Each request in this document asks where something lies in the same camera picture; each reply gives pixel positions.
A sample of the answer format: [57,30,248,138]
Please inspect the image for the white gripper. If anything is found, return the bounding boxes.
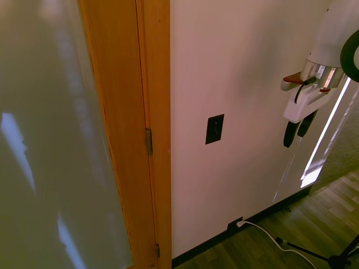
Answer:
[282,87,337,149]

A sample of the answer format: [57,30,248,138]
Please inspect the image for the black wall light switch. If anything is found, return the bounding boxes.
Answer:
[205,113,225,145]

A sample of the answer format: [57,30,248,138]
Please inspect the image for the grey textured partition panel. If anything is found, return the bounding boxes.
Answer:
[310,84,359,194]

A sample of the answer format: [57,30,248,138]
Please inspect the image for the black tripod stand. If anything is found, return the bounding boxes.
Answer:
[275,233,359,269]

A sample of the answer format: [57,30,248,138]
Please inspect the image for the black baseboard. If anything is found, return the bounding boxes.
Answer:
[171,186,312,269]

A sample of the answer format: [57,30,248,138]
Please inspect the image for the large brass door hinge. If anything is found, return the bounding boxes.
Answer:
[145,128,154,156]

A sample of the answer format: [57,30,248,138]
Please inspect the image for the frosted glass wooden door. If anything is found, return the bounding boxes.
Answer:
[0,0,158,269]

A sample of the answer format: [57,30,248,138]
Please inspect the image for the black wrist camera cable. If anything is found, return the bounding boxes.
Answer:
[294,77,316,105]

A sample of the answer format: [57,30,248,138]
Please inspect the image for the wrist camera with red mount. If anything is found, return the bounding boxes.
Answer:
[280,72,304,91]

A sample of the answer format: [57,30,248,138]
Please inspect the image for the white power cable with plug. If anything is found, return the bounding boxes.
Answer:
[236,220,316,268]

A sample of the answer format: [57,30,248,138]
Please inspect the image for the wooden door frame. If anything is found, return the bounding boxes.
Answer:
[135,0,172,269]

